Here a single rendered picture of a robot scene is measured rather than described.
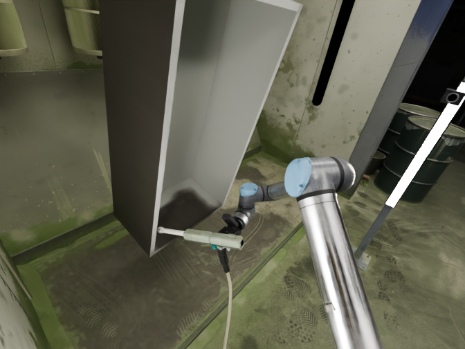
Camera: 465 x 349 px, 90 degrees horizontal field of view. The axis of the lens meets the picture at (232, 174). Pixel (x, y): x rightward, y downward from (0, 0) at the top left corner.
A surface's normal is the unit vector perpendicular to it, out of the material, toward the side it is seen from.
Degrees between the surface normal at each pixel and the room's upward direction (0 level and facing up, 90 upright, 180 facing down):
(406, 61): 90
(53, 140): 57
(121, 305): 0
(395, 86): 90
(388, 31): 90
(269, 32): 90
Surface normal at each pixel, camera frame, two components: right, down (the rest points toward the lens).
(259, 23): -0.63, 0.36
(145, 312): 0.12, -0.83
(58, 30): 0.74, 0.44
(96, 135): 0.68, -0.08
